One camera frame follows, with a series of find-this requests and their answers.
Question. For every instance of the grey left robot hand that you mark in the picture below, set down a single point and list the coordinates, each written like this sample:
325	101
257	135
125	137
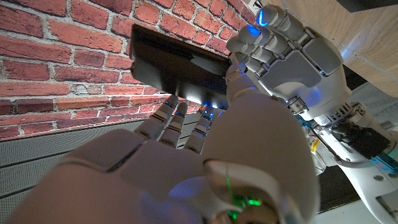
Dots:
295	68

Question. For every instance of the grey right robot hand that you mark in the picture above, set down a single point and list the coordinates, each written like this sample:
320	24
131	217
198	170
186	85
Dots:
186	180

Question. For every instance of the black stapler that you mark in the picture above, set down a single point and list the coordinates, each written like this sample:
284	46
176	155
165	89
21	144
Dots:
174	68

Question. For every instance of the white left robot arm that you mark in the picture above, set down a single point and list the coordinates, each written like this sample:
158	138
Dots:
373	186

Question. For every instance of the black rectangular box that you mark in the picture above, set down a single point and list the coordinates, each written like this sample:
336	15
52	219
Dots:
367	4

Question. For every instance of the white power strip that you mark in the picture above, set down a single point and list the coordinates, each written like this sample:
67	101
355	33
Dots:
253	3

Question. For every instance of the red brick printed backdrop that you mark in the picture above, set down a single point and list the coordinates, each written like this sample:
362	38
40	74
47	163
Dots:
62	62

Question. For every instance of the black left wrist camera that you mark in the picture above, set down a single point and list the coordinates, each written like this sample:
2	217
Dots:
363	140

